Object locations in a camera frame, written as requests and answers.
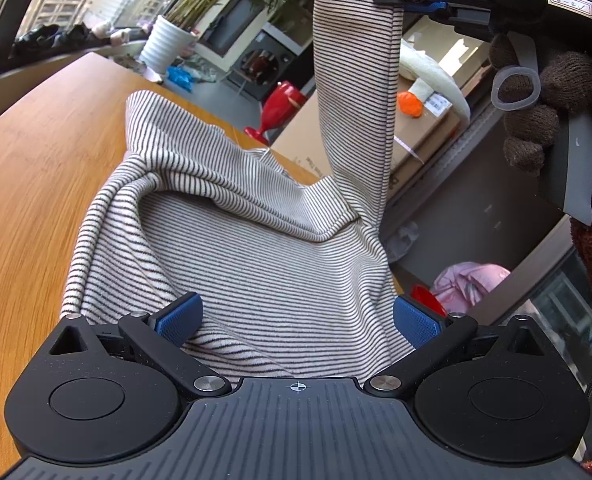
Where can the pink bag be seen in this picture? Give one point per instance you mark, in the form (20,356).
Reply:
(470,282)

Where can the black shoe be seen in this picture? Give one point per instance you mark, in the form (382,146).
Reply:
(76,34)
(36,37)

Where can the white cabinet with dark door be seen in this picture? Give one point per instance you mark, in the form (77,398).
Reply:
(241,20)

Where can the red goblet-shaped stool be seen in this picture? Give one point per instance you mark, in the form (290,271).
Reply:
(281,102)

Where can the white goose plush toy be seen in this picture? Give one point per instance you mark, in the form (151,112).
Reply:
(433,77)

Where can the blue plastic bag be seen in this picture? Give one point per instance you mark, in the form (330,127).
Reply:
(181,79)

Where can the potted palm in white pot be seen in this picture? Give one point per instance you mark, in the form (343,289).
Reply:
(168,45)

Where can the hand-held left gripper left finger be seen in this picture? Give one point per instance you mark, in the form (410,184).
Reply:
(178,317)

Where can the red bag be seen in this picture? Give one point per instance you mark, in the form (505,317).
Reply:
(425,299)

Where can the striped knit garment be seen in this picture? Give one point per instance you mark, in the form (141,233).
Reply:
(276,270)

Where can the white plastic bag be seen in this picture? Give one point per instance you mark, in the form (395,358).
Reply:
(403,240)

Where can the person's right hand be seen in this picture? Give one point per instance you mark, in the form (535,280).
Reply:
(530,130)

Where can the large printed cardboard box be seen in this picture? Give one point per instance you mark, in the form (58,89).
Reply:
(425,135)

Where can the dark front-loading washing machine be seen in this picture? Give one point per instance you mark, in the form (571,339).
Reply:
(266,62)

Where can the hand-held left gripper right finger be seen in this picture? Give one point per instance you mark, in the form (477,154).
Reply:
(415,317)

